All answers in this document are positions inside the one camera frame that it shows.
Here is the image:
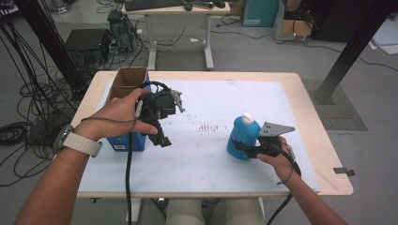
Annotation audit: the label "black floor mat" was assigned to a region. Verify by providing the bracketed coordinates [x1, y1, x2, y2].
[301, 79, 369, 131]

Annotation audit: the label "teal box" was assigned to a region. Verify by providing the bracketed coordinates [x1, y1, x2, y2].
[241, 0, 281, 28]

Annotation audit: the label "person's left leg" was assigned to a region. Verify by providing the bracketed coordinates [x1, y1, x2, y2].
[164, 199, 205, 225]

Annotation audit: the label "person's right hand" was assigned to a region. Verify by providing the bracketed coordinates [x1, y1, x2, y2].
[256, 135, 301, 186]

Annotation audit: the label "brown cardboard box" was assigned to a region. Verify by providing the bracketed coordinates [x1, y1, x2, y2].
[273, 0, 314, 41]

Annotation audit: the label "white foam sheets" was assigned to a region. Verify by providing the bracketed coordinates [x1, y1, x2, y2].
[368, 18, 398, 56]

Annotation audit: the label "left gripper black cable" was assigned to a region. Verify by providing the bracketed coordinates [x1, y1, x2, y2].
[125, 81, 173, 225]

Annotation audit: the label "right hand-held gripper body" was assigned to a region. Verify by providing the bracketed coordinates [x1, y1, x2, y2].
[257, 121, 297, 158]

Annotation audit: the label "person's left hand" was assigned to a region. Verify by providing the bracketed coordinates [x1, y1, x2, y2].
[74, 88, 160, 143]

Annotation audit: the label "blue bottle with white cap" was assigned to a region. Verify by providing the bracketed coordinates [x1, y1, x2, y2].
[226, 112, 262, 162]

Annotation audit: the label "blue cardboard box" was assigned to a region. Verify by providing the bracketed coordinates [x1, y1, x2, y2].
[106, 66, 152, 153]

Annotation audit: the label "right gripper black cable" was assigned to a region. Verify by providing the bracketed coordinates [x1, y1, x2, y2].
[266, 144, 303, 225]

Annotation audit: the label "black computer tower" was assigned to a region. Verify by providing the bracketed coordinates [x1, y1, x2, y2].
[107, 10, 139, 53]

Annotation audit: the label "black tape piece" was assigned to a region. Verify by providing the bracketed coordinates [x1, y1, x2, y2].
[332, 167, 356, 177]

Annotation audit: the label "black keyboard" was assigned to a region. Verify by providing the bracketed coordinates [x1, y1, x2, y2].
[124, 0, 186, 12]

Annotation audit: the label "thin grey wrist cord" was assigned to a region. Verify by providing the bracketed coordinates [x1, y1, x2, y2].
[276, 144, 299, 186]
[80, 98, 145, 134]

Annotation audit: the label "wristwatch with beige strap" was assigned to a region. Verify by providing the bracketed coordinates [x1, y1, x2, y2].
[52, 123, 103, 158]

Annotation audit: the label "black flat computer case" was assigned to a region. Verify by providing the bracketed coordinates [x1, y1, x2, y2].
[65, 28, 112, 64]

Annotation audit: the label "white table mat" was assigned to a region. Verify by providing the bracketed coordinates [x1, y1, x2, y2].
[78, 79, 321, 193]

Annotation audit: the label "bundle of black floor cables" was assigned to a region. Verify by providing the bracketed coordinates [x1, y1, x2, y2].
[0, 18, 84, 188]

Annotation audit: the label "white desk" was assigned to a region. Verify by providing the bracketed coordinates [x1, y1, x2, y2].
[121, 1, 232, 71]

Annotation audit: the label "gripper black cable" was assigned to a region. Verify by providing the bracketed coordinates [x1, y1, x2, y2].
[266, 144, 303, 225]
[125, 81, 173, 225]

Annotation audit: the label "black metal frame post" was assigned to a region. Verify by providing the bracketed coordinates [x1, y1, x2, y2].
[13, 0, 87, 92]
[313, 0, 398, 106]

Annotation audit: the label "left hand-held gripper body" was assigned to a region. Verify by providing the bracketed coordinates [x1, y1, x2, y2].
[137, 87, 187, 125]

